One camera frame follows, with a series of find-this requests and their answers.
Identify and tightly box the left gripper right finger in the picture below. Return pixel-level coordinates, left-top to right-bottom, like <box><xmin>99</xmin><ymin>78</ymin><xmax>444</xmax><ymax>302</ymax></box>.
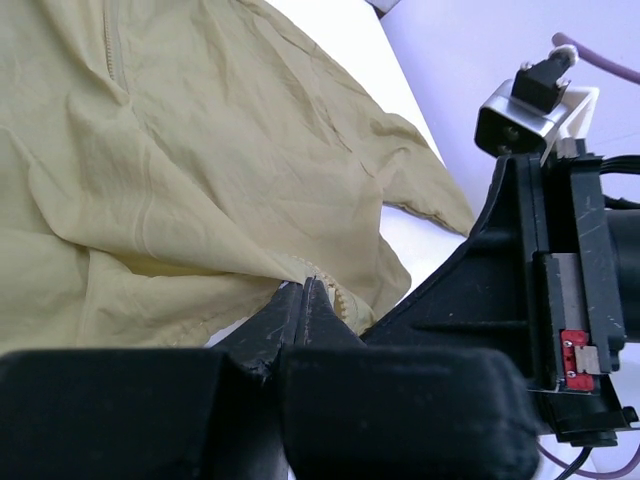
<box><xmin>277</xmin><ymin>278</ymin><xmax>540</xmax><ymax>479</ymax></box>

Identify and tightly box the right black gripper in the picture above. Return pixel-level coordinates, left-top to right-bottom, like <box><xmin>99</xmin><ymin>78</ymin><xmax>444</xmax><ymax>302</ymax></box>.
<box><xmin>362</xmin><ymin>140</ymin><xmax>639</xmax><ymax>445</ymax></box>

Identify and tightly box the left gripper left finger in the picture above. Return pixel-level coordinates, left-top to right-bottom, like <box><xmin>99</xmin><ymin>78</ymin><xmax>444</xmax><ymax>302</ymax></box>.
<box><xmin>1</xmin><ymin>283</ymin><xmax>303</xmax><ymax>479</ymax></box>

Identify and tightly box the tan hooded zip jacket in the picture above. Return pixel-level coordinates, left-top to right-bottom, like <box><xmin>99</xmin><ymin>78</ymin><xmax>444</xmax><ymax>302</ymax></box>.
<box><xmin>1</xmin><ymin>1</ymin><xmax>474</xmax><ymax>352</ymax></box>

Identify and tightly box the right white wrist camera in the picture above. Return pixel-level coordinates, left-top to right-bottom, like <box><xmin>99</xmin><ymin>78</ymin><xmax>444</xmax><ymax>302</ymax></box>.
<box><xmin>474</xmin><ymin>44</ymin><xmax>599</xmax><ymax>162</ymax></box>

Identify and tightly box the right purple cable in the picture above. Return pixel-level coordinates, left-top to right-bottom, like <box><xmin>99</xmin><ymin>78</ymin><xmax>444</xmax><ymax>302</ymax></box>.
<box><xmin>537</xmin><ymin>32</ymin><xmax>640</xmax><ymax>480</ymax></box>

